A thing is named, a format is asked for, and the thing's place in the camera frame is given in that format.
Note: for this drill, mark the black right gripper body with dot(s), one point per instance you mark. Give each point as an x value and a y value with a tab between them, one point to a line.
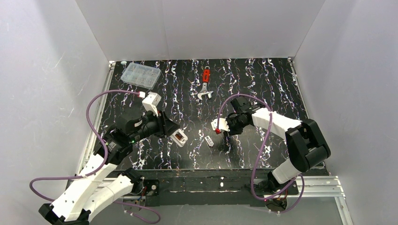
230	124

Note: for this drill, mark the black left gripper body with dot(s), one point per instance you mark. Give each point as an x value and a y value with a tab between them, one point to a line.
164	124

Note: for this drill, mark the white remote control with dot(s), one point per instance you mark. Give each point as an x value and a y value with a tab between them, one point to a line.
179	137

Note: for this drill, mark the white remote battery cover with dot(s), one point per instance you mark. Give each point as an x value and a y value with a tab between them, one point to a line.
209	141

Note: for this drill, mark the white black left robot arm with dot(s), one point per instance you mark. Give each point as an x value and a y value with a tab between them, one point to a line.
81	201

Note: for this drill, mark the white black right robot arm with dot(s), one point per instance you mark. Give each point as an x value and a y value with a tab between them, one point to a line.
305	142

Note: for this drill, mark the clear plastic screw box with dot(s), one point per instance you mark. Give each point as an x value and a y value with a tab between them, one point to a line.
141	75

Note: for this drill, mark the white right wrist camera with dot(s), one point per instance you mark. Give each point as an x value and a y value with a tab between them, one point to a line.
220	125

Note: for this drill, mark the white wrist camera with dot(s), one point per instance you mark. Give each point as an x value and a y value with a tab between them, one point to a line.
220	125
150	101

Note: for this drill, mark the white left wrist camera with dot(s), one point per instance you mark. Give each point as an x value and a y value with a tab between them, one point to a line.
150	101

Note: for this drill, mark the red handled adjustable wrench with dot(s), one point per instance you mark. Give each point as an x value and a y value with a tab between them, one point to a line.
205	81

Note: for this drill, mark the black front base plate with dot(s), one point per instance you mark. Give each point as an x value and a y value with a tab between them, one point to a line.
202	187

